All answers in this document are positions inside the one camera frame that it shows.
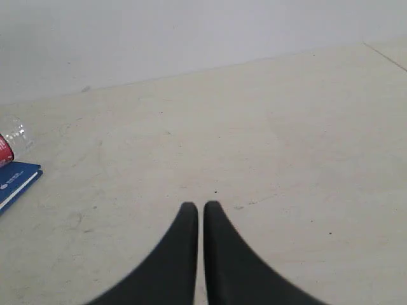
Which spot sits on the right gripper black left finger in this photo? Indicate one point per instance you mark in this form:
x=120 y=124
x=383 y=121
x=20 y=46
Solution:
x=168 y=274

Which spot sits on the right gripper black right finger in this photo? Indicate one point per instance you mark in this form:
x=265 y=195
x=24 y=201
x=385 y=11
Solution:
x=234 y=273

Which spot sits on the blue ring binder notebook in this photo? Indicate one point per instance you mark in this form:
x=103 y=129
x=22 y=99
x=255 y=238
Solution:
x=16 y=178

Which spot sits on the clear bottle red label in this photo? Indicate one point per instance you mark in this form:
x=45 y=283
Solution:
x=16 y=139

